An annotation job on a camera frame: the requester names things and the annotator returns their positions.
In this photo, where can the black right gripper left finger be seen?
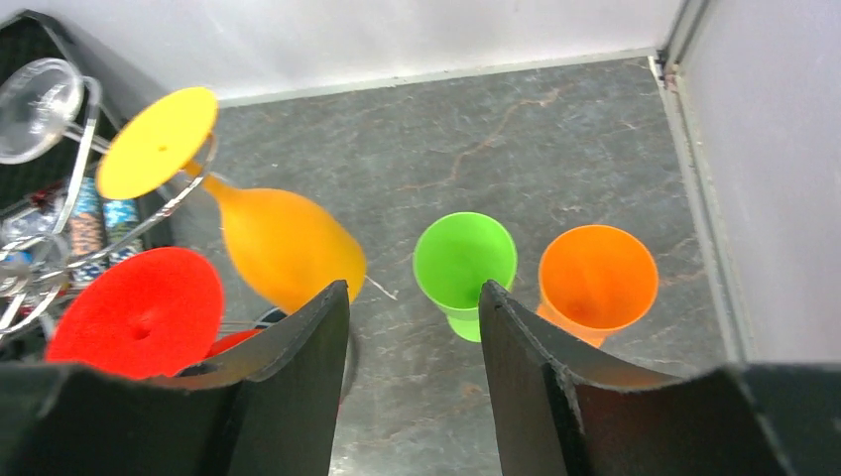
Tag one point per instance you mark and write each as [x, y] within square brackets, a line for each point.
[267, 406]

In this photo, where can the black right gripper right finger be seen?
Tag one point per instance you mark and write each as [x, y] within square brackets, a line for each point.
[563, 407]

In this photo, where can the orange plastic wine glass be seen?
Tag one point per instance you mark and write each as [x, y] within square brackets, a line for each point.
[596, 280]

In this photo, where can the green plastic wine glass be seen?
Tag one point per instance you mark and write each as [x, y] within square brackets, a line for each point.
[454, 257]

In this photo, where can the red plastic wine glass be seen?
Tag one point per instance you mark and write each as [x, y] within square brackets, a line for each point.
[151, 315]

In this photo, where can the yellow plastic wine glass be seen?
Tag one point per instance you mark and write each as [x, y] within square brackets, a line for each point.
[286, 247]

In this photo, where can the chrome wine glass rack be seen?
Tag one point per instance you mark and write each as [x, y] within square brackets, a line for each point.
[158, 312]

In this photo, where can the clear wine glass on rack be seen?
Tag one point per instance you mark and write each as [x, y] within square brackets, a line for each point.
[39, 104]

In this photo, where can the black poker chip case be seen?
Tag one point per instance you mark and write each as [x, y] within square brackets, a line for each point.
[57, 233]

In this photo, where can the aluminium frame post right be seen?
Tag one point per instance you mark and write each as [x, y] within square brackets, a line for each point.
[683, 29]

